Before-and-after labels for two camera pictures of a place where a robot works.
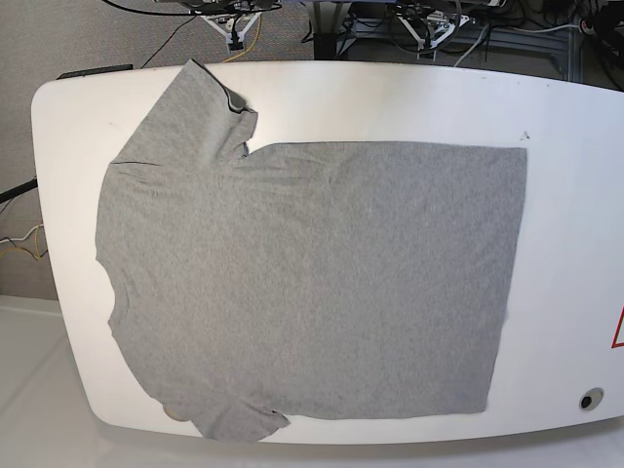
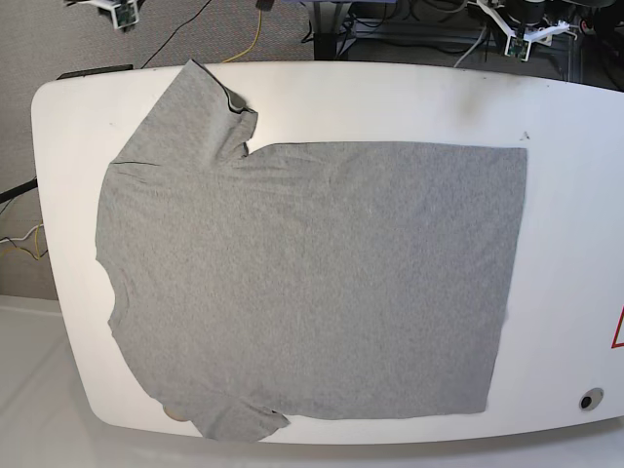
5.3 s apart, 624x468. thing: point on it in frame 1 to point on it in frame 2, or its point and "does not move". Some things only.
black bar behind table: x=95 y=70 does not move
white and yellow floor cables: x=20 y=239 does not move
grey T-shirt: x=305 y=281 does not move
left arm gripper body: x=432 y=28 to x=543 y=36
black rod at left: x=23 y=187 does not move
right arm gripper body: x=227 y=23 to x=113 y=7
